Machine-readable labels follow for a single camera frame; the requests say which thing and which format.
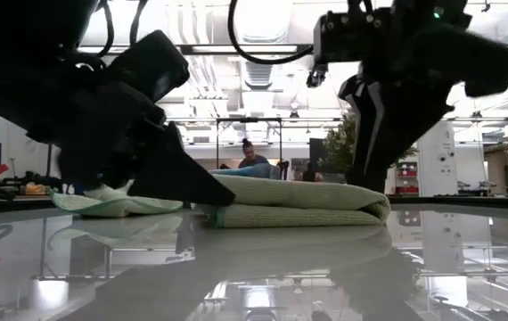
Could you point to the black aluminium table frame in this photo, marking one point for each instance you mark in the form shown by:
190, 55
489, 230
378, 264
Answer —
13, 204

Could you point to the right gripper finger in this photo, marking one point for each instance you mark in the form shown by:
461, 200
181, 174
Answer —
396, 129

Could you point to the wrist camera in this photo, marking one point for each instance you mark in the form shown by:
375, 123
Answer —
151, 67
352, 35

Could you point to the black metal rack frame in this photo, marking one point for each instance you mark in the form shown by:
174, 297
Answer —
248, 119

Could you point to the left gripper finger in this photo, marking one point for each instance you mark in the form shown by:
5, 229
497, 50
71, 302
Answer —
174, 183

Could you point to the green microfiber towel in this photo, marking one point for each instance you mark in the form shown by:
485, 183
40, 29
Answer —
298, 200
116, 205

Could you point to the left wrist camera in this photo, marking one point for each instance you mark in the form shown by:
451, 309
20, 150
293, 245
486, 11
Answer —
151, 67

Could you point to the small potted artificial plant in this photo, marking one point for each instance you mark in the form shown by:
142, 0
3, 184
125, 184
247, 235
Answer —
336, 147

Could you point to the blue microfiber towel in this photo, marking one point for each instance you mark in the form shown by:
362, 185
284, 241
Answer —
245, 170

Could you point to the orange item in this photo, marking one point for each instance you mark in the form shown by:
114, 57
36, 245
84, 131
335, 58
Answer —
35, 189

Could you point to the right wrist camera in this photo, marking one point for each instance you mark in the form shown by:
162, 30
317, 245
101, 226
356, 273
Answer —
352, 35

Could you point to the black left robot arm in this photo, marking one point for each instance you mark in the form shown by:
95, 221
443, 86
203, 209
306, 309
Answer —
13, 53

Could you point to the black ceiling spotlight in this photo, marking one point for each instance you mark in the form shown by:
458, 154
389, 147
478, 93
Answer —
316, 78

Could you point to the white cylindrical appliance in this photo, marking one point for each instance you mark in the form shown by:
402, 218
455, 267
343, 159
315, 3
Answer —
441, 156

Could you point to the shelf with red bins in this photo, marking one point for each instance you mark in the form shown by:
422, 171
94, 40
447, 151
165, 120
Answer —
407, 178

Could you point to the person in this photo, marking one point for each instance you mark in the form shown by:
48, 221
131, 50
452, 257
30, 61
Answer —
250, 156
309, 173

